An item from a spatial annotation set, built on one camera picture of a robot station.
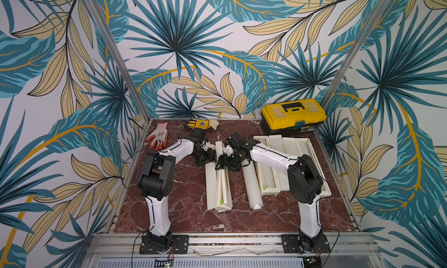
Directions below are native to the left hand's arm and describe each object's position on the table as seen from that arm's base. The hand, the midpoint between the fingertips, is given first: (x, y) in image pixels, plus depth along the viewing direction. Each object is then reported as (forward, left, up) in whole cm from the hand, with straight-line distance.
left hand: (214, 163), depth 93 cm
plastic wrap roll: (-14, -20, -1) cm, 25 cm away
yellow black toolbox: (+25, -43, +12) cm, 51 cm away
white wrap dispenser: (-13, -3, +5) cm, 14 cm away
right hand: (-4, -3, +3) cm, 6 cm away
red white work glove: (+17, +35, -3) cm, 39 cm away
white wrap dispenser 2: (-7, -28, +1) cm, 29 cm away
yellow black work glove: (+31, +9, -2) cm, 32 cm away
